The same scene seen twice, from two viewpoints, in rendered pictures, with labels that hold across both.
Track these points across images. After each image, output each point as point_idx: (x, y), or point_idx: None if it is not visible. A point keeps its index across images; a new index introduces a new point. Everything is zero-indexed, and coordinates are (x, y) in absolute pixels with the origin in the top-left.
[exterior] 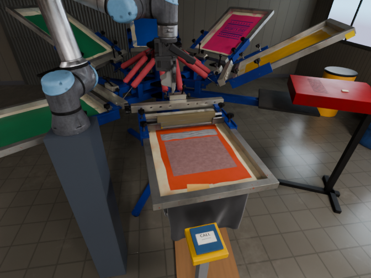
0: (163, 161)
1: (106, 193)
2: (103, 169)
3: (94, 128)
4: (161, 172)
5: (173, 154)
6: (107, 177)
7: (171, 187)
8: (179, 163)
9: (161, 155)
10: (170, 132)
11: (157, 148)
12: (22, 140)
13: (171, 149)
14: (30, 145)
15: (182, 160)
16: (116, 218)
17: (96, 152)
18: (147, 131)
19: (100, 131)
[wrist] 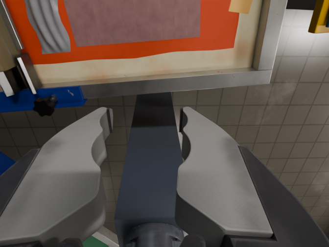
0: (152, 54)
1: (170, 128)
2: (156, 148)
3: (151, 209)
4: (184, 61)
5: (127, 28)
6: (148, 133)
7: (226, 44)
8: (162, 18)
9: (131, 57)
10: (25, 24)
11: (105, 63)
12: (100, 239)
13: (106, 30)
14: (103, 228)
15: (151, 7)
16: (153, 97)
17: (170, 178)
18: (53, 91)
19: (120, 189)
